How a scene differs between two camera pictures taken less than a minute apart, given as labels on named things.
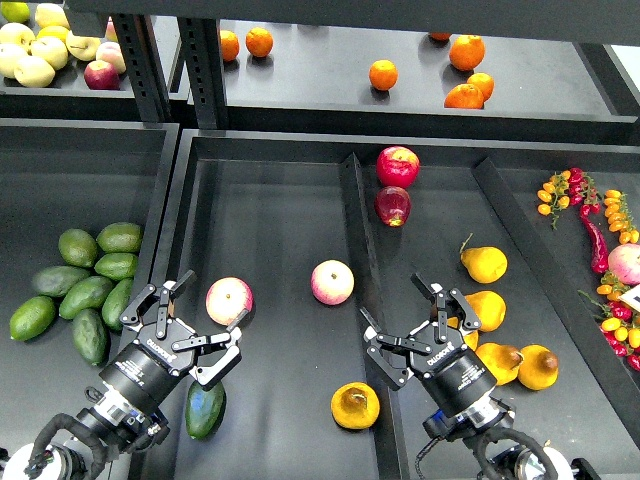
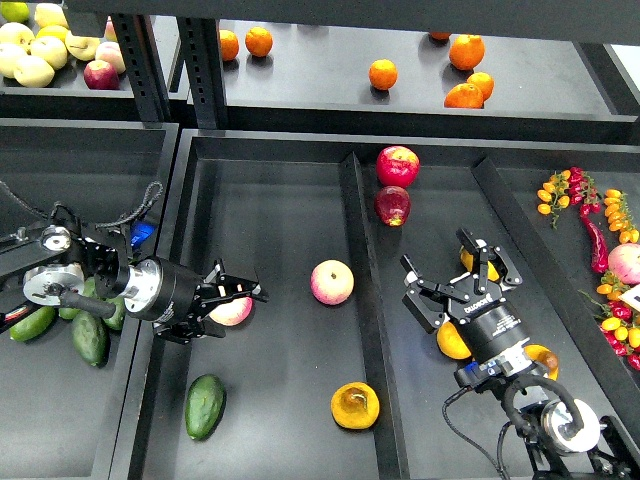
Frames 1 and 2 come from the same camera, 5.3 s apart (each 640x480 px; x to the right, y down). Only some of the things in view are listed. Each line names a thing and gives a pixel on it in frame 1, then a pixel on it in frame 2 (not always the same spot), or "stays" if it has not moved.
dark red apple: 393,205 stays
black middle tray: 304,231 stays
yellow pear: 355,405 stays
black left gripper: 145,369 → 160,291
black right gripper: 454,377 → 486,321
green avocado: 204,409 stays
